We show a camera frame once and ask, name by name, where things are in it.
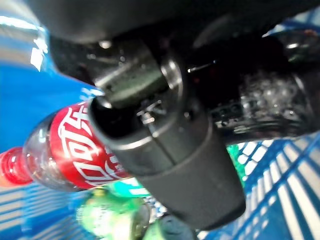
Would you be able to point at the blue plastic shopping basket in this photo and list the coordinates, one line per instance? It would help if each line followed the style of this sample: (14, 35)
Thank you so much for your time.
(30, 105)

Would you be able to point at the green soda bottle yellow cap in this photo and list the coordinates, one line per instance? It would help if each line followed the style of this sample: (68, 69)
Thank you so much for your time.
(107, 217)
(236, 162)

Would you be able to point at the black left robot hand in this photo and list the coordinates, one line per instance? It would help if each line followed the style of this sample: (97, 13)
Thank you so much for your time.
(170, 228)

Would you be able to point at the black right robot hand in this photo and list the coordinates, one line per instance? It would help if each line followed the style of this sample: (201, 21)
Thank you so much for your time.
(180, 162)

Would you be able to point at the Coca-Cola bottle red label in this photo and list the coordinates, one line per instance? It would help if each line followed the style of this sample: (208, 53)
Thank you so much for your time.
(70, 150)

